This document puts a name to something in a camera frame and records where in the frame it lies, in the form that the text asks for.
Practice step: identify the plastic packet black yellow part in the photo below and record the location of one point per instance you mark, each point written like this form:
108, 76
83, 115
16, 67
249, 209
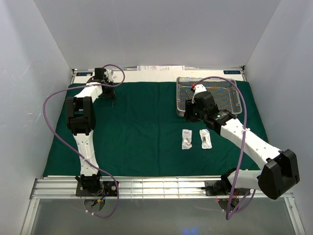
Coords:
205, 139

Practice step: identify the left blue label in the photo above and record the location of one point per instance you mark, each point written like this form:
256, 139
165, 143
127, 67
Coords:
84, 73

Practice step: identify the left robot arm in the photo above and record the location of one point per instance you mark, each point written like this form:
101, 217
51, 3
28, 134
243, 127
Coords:
81, 122

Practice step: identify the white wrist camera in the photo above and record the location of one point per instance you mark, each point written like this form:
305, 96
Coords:
196, 89
110, 75

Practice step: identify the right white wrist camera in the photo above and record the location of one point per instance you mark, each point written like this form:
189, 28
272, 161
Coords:
196, 89

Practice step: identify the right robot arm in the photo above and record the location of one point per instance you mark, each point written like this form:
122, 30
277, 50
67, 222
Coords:
278, 170

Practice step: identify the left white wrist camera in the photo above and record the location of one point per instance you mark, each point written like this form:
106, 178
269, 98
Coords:
110, 75

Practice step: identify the green surgical cloth wrap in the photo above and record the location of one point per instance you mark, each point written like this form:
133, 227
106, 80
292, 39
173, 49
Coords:
141, 136

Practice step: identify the right blue label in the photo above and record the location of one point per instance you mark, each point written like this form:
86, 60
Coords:
232, 72

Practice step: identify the blue label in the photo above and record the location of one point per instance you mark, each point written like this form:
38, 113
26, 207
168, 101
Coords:
232, 72
84, 73

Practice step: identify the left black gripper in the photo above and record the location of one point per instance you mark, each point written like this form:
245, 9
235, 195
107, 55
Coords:
110, 96

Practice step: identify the aluminium front rail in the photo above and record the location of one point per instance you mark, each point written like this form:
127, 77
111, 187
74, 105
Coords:
57, 187

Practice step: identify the white paper sheet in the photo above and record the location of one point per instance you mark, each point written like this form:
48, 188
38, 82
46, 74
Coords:
160, 68

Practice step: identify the plastic packet printed label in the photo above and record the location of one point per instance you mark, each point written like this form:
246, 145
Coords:
186, 139

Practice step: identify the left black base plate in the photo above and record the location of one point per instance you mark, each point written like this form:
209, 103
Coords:
106, 187

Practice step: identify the metal mesh instrument tray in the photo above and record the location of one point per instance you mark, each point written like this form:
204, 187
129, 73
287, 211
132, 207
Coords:
224, 93

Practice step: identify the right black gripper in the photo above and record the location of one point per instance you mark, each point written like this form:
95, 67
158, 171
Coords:
189, 107

